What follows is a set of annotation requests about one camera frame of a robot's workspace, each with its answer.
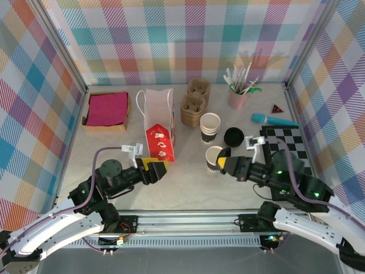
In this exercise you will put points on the aluminium frame post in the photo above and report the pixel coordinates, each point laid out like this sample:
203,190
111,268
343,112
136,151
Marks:
311,42
60,42

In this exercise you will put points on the black paper coffee cup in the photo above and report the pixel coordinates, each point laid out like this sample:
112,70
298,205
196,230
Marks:
212,155

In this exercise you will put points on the cardboard napkin box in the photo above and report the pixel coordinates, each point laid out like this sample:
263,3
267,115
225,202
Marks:
105,128

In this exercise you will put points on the stack of paper cups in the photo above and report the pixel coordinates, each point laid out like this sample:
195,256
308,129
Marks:
210,121

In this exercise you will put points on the red triangle badge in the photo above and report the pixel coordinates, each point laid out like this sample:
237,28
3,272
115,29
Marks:
276,109

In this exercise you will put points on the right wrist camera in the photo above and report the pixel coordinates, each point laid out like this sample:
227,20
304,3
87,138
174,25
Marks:
258,140

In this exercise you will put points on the pink straw holder cup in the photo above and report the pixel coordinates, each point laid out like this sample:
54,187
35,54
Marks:
236,100

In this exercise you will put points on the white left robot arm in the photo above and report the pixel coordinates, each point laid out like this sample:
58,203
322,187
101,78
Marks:
57,225

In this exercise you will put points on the black control board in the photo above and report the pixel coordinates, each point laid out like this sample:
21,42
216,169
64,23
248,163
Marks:
112,241
271,241

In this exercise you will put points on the aluminium frame side rail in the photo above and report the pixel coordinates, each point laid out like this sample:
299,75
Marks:
295,114
77,114

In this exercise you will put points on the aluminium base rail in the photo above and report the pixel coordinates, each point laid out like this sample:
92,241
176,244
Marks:
185,221

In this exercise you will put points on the black cup lid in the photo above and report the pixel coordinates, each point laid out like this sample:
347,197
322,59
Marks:
233,137

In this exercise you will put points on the green wrapped straw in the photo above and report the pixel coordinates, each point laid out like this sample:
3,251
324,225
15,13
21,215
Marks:
256,90

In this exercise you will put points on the white wrapped straw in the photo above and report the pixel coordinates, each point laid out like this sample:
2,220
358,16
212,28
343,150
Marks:
229,77
247,72
236,72
253,82

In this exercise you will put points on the black silver chessboard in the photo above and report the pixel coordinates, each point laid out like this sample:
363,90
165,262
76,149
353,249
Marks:
293,140

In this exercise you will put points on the white red paper bag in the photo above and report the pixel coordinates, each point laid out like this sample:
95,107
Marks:
159,142

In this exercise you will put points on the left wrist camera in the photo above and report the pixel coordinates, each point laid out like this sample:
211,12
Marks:
132,148

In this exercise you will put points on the brown pulp cup carrier stack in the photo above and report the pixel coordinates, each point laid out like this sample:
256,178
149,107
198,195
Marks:
194,111

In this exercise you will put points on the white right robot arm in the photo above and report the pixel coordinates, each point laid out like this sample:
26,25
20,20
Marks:
299,225

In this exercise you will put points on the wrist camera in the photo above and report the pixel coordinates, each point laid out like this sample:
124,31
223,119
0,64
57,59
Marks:
258,140
132,148

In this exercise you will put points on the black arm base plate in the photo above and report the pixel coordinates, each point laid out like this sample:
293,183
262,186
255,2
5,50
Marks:
128,224
248,222

